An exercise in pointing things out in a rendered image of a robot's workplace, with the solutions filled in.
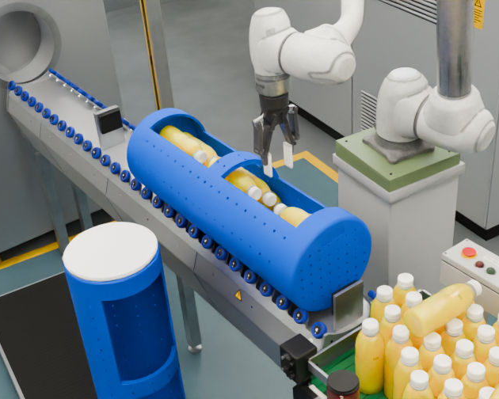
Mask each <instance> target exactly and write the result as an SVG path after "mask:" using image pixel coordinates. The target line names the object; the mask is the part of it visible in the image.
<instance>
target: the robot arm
mask: <svg viewBox="0 0 499 399"><path fill-rule="evenodd" d="M363 18H364V0H341V18H340V20H339V21H338V22H337V23H336V24H334V25H328V24H324V25H320V26H319V27H317V28H313V29H311V30H307V31H305V33H301V32H298V31H296V30H295V29H294V28H292V27H291V22H290V20H289V18H288V16H287V14H286V13H285V12H284V10H283V9H282V8H277V7H265V8H262V9H260V10H258V11H257V12H255V13H254V14H253V16H252V18H251V22H250V27H249V51H250V57H251V61H252V64H253V67H254V76H255V83H256V91H257V92H258V93H259V99H260V106H261V114H260V116H259V117H258V118H257V119H252V124H253V152H254V153H256V154H258V155H260V156H261V164H262V165H263V166H264V174H266V175H267V176H269V177H272V155H271V154H270V153H269V147H270V143H271V139H272V132H273V131H274V130H275V126H276V125H277V124H279V125H280V128H281V131H282V132H283V135H284V138H285V140H286V142H284V164H285V165H286V166H287V167H289V168H291V169H292V168H293V161H292V155H293V154H294V146H295V145H296V142H295V141H296V140H299V138H300V137H299V124H298V116H297V113H298V107H297V106H295V105H293V104H289V94H288V91H289V90H290V89H291V75H292V76H293V77H295V78H298V79H300V80H303V81H305V82H310V83H314V84H317V85H321V86H336V85H340V84H342V83H345V82H347V81H348V80H349V79H350V78H351V76H352V74H353V73H354V70H355V68H356V57H355V55H354V53H353V51H352V49H351V46H350V45H351V43H352V42H353V41H354V39H355V38H356V36H357V34H358V32H359V31H360V28H361V25H362V22H363ZM473 29H474V0H436V46H437V86H436V87H435V88H434V89H433V88H432V87H430V86H429V85H428V80H427V79H426V78H425V76H424V75H423V74H422V73H421V72H419V71H417V70H415V69H413V68H408V67H403V68H398V69H395V70H392V71H391V72H390V73H389V74H388V76H387V77H386V78H385V79H384V81H383V84H382V85H381V87H380V90H379V95H378V99H377V106H376V121H375V122H374V128H375V129H376V132H375V134H373V135H366V136H364V137H363V139H362V142H363V143H364V144H367V145H369V146H370V147H371V148H372V149H374V150H375V151H377V152H378V153H379V154H381V155H382V156H383V157H384V158H385V159H387V161H388V162H389V163H390V164H392V165H395V164H398V163H399V162H400V161H403V160H406V159H408V158H412V157H415V156H417V155H419V154H423V153H427V152H433V151H434V150H435V146H438V147H439V148H442V149H445V150H449V151H451V152H455V153H459V154H475V153H476V152H479V151H483V150H484V149H485V148H486V147H487V146H488V145H489V144H490V142H491V141H492V139H493V136H494V133H495V130H496V127H495V122H494V119H493V117H492V115H491V113H490V112H489V111H488V110H486V109H485V106H484V104H483V102H482V99H481V97H480V93H479V91H478V90H477V89H476V88H475V87H474V86H473V85H472V84H471V81H472V55H473ZM288 104H289V105H288ZM287 114H288V120H289V126H288V120H287V117H286V116H287ZM263 120H264V123H262V122H263ZM262 126H263V128H264V130H263V128H262ZM289 127H290V128H289Z"/></svg>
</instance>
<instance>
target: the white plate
mask: <svg viewBox="0 0 499 399"><path fill-rule="evenodd" d="M157 250H158V242H157V238H156V237H155V235H154V234H153V233H152V232H151V231H150V230H149V229H147V228H146V227H144V226H140V225H139V224H135V223H131V222H111V223H106V224H102V225H99V226H95V227H93V228H90V229H88V230H86V231H84V232H82V233H81V234H79V235H78V236H77V237H75V238H74V239H73V240H72V241H71V242H70V243H69V245H68V246H67V247H66V249H65V251H64V254H63V262H64V265H65V267H66V269H67V271H68V272H69V273H71V274H72V275H74V276H76V277H78V278H80V279H85V280H89V281H96V282H103V281H111V280H116V279H122V278H124V277H127V276H130V275H132V274H134V273H136V272H138V271H140V270H141V269H143V268H144V267H146V266H147V265H148V264H149V263H150V262H151V261H152V260H153V258H154V256H155V254H156V252H157Z"/></svg>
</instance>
